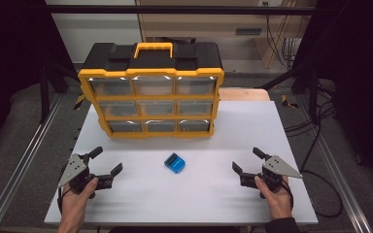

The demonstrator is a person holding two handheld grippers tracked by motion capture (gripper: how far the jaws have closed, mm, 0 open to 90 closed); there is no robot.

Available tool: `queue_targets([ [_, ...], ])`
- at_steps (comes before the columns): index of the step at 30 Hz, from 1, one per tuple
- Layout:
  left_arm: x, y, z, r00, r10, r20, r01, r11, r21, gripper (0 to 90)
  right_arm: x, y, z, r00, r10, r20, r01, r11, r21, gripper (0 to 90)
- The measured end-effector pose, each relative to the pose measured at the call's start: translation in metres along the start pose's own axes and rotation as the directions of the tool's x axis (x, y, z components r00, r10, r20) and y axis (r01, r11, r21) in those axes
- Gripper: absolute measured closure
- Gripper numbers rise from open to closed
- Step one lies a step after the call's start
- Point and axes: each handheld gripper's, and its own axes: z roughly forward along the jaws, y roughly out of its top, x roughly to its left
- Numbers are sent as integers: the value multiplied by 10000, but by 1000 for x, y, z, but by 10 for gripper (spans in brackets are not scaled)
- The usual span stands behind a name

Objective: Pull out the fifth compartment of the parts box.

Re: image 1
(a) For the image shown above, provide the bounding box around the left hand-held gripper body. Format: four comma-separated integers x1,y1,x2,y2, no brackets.
57,153,115,199

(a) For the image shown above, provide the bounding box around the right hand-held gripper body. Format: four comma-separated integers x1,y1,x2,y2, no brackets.
239,154,304,199

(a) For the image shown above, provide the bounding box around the small blue plastic part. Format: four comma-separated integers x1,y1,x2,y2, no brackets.
163,152,187,175

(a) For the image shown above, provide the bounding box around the single clear plastic drawer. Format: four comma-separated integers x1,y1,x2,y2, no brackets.
137,100,176,117

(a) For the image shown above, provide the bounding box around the yellow black drawer organizer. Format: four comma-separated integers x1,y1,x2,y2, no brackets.
77,42,225,140

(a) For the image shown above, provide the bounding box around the person's left hand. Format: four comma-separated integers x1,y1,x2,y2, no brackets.
58,177,99,216

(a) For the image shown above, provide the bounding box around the person's right hand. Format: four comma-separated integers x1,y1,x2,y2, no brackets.
254,175,293,221

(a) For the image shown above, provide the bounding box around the yellow black tape strip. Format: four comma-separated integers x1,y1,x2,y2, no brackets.
73,93,85,111
281,94,299,110

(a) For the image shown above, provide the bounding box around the wooden board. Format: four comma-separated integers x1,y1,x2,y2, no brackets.
219,88,271,102

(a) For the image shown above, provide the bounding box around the set of clear organizer drawers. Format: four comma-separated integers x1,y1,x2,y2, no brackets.
88,76,218,133

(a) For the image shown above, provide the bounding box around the black metal stand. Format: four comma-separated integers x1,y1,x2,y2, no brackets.
258,61,322,124
38,61,79,124

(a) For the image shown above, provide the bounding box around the black curtain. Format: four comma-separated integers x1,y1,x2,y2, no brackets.
0,0,76,156
299,0,373,188

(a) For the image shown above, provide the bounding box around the black horizontal bar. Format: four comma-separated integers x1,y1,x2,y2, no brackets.
45,4,317,16

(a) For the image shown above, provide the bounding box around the right hand-held gripper cable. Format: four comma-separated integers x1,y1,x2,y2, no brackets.
280,179,295,212

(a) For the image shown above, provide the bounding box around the hand-held gripper cable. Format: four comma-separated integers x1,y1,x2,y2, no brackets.
280,179,295,212
56,185,74,216

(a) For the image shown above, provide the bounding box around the left hand-held gripper cable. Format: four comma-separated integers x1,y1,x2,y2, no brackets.
56,185,74,216

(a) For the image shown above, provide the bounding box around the aluminium rail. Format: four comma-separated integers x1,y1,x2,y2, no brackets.
295,95,373,233
0,93,64,233

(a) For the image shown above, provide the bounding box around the long black floor cable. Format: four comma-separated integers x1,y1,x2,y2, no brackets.
299,106,344,218

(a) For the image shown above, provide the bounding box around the bundle of hanging cables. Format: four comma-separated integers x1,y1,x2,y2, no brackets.
265,14,303,71

